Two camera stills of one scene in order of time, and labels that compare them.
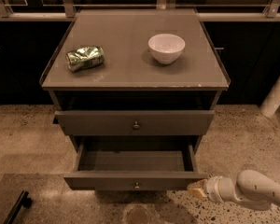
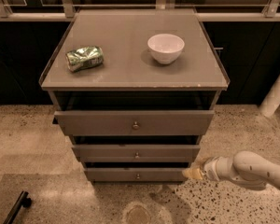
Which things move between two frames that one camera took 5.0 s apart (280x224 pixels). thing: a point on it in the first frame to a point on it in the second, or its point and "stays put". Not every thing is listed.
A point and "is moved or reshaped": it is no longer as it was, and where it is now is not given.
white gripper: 213,188 to 211,168
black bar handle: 22,201 stays put
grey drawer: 133,163 is moved or reshaped
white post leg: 277,94 stays put
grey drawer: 134,122 stays put
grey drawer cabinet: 135,91 stays put
